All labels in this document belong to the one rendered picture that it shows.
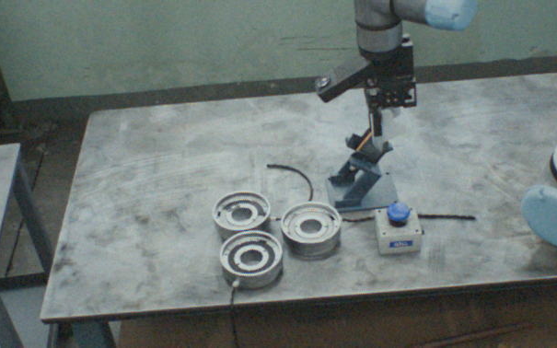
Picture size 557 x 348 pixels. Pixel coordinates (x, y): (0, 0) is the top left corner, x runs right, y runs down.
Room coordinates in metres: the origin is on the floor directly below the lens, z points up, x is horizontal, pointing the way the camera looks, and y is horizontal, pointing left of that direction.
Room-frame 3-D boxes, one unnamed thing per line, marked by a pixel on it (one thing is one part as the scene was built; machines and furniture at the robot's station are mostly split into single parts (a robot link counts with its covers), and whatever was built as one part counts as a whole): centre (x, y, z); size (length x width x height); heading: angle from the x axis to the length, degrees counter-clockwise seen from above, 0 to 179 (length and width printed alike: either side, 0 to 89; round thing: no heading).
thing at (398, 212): (0.95, -0.19, 0.85); 0.04 x 0.04 x 0.05
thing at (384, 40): (1.09, -0.18, 1.14); 0.08 x 0.08 x 0.05
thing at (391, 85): (1.09, -0.19, 1.06); 0.09 x 0.08 x 0.12; 91
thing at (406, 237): (0.95, -0.20, 0.82); 0.08 x 0.07 x 0.05; 89
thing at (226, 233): (1.02, 0.08, 0.82); 0.10 x 0.10 x 0.04
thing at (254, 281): (0.91, 0.06, 0.82); 0.10 x 0.10 x 0.04
